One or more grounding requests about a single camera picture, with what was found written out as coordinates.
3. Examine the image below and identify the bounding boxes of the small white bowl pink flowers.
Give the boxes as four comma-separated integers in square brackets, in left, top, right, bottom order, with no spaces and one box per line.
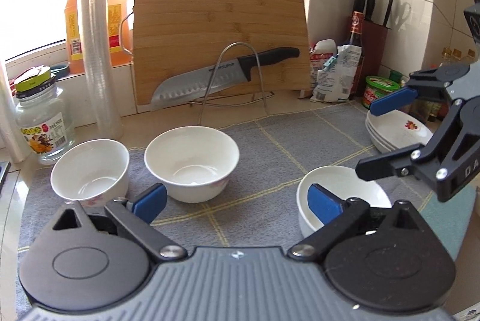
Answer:
[50,139,130,207]

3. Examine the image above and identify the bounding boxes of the red knife block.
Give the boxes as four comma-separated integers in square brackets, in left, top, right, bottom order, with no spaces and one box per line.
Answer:
[347,0,389,96]

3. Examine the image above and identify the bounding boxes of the bamboo cutting board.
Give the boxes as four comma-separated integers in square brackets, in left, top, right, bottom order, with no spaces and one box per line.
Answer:
[133,0,310,105]

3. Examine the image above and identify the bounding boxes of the glass jar green lid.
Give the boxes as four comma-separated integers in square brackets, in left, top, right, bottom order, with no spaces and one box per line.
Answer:
[14,65,75,165]

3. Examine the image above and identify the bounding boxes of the orange cooking wine jug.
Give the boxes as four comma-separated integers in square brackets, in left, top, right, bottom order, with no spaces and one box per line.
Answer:
[64,0,108,74]

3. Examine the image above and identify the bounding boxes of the clear plastic wrap roll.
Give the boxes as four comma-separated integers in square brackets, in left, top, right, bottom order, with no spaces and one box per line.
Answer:
[77,0,123,139]

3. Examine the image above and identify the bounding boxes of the kitchen knife black handle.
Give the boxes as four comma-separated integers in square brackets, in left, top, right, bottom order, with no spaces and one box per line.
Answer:
[150,47,300,111]

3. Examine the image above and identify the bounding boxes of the dark sauce bottle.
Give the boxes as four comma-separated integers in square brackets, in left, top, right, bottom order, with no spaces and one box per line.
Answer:
[346,0,366,98]

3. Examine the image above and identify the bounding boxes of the teal cloth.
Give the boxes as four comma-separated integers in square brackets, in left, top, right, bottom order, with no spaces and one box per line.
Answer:
[418,182,476,260]

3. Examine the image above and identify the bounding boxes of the red white food bag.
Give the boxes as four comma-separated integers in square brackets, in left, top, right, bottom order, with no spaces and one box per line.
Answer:
[309,38,337,89]

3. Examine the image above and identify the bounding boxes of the stack of white plates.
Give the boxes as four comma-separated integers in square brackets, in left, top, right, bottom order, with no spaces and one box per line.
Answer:
[365,110,433,153]

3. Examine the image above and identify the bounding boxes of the green lidded tub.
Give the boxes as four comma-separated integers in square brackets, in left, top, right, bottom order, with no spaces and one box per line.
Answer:
[362,76,400,109]

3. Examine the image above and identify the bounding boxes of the white bowl wide rim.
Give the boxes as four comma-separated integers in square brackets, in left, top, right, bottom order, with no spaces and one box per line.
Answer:
[296,166,392,237]

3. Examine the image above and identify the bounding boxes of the metal wire board rack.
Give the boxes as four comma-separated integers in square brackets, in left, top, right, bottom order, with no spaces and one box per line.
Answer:
[189,42,279,125]

